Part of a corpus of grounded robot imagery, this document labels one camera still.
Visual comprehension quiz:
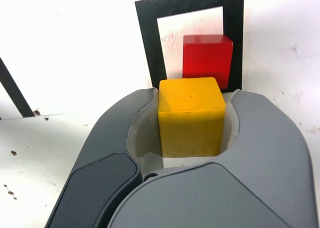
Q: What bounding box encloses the black tape square outline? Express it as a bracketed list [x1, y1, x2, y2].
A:
[134, 0, 245, 93]

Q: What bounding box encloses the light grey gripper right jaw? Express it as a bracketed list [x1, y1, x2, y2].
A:
[107, 88, 314, 228]

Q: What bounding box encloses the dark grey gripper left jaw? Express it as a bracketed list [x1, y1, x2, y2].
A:
[46, 87, 165, 228]

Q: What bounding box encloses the red cube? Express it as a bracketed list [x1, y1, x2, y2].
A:
[182, 34, 235, 90]

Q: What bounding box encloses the yellow cube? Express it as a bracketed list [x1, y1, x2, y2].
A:
[157, 77, 227, 159]

